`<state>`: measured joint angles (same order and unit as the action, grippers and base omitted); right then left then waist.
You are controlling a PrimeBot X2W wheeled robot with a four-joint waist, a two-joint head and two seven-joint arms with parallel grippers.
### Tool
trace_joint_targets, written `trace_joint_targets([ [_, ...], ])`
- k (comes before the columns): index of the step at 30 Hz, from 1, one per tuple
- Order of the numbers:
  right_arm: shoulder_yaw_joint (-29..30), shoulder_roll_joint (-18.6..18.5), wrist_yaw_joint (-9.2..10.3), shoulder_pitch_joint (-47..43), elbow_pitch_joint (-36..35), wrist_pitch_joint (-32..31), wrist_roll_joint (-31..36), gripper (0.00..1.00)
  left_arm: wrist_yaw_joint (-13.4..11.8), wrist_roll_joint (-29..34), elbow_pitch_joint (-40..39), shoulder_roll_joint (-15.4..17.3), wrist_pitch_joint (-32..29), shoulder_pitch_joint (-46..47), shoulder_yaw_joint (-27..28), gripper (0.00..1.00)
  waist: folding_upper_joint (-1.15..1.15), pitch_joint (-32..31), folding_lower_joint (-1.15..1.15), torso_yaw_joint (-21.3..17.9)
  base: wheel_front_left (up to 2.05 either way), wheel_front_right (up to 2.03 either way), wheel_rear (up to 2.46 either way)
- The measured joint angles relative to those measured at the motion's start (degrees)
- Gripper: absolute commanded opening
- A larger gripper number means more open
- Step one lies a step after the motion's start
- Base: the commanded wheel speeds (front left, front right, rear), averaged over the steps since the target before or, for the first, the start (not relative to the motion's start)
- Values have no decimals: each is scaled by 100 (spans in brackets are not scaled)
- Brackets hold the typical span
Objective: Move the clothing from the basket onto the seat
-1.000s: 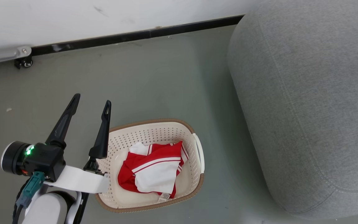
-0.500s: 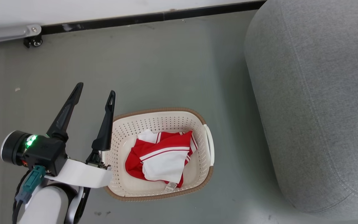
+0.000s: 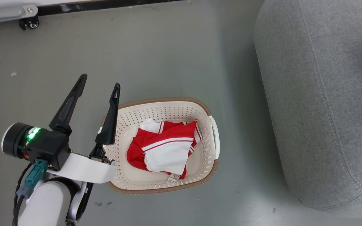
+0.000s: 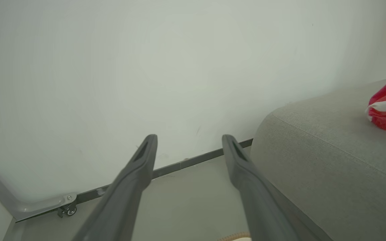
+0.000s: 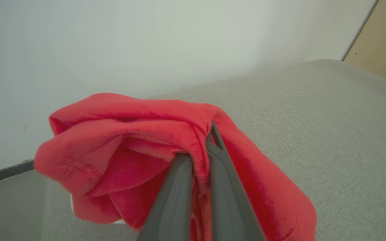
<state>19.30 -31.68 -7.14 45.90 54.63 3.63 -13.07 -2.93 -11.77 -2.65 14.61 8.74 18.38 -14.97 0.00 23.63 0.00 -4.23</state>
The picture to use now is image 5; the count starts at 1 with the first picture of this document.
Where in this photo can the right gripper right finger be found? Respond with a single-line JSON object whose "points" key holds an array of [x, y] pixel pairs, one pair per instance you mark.
{"points": [[228, 201]]}

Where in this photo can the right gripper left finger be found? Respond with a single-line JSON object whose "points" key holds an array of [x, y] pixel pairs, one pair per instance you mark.
{"points": [[173, 207]]}

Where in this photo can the red and white garment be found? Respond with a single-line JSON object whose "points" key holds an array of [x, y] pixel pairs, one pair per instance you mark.
{"points": [[129, 134]]}

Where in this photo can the grey fabric sofa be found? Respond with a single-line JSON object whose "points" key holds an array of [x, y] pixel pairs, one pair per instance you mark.
{"points": [[330, 134]]}

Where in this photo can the black baseboard strip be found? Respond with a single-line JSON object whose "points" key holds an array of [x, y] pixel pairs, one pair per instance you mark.
{"points": [[2, 172]]}

